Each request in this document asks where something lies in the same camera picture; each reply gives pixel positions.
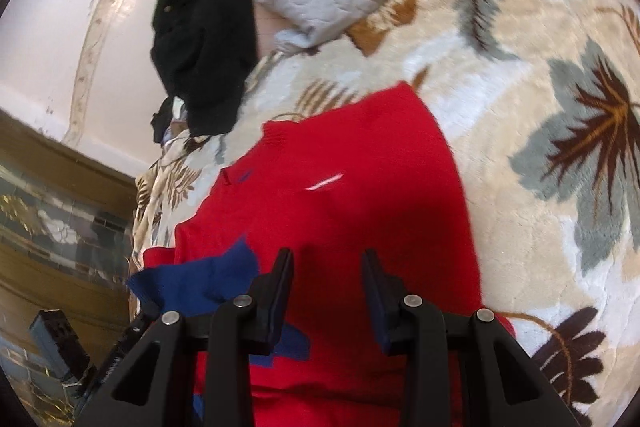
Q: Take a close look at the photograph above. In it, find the red and blue knit sweater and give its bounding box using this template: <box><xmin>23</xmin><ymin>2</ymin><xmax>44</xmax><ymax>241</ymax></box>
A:
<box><xmin>124</xmin><ymin>81</ymin><xmax>518</xmax><ymax>427</ymax></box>

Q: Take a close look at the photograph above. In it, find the wooden glass-front cabinet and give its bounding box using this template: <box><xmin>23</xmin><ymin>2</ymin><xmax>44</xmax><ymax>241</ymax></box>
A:
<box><xmin>1</xmin><ymin>114</ymin><xmax>136</xmax><ymax>426</ymax></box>

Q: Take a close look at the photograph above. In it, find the patterned cloth under black garment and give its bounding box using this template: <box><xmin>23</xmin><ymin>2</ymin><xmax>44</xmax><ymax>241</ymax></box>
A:
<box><xmin>151</xmin><ymin>96</ymin><xmax>189</xmax><ymax>150</ymax></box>

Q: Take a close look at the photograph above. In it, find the black garment pile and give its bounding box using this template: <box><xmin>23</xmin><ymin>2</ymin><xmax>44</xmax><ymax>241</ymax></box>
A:
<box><xmin>151</xmin><ymin>0</ymin><xmax>258</xmax><ymax>142</ymax></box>

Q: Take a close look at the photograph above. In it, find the floral beige plush blanket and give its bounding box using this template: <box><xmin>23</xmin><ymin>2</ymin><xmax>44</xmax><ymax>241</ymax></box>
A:
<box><xmin>134</xmin><ymin>0</ymin><xmax>639</xmax><ymax>426</ymax></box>

